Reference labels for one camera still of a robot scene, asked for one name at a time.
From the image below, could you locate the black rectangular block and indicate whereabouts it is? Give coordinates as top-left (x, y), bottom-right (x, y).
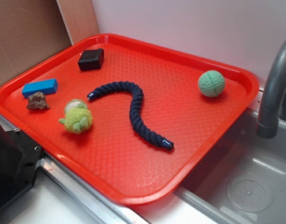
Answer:
top-left (77, 49), bottom-right (105, 71)

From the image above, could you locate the green plush toy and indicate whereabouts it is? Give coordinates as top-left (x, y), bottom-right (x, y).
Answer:
top-left (59, 99), bottom-right (93, 134)

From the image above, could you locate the red plastic tray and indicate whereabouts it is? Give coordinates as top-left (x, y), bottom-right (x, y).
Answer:
top-left (0, 34), bottom-right (259, 205)

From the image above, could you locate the dark blue twisted rope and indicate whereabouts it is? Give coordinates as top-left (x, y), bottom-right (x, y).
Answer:
top-left (87, 80), bottom-right (174, 152)

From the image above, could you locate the green dimpled ball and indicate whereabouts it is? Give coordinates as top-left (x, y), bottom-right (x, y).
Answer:
top-left (198, 70), bottom-right (226, 98)

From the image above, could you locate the grey plastic sink basin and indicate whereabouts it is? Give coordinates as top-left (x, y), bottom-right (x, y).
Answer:
top-left (133, 92), bottom-right (286, 224)

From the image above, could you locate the brown cardboard panel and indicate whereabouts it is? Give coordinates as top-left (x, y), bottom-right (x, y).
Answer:
top-left (0, 0), bottom-right (99, 87)

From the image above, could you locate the blue rectangular block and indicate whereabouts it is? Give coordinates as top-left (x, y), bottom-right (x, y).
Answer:
top-left (22, 78), bottom-right (58, 98)

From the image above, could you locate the brown rough rock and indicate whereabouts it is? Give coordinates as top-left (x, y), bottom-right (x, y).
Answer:
top-left (26, 91), bottom-right (49, 110)

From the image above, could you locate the grey curved faucet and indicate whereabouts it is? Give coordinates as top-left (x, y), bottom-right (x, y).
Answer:
top-left (256, 40), bottom-right (286, 139)

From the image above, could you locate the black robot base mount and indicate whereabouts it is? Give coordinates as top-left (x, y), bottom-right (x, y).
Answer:
top-left (0, 124), bottom-right (43, 211)

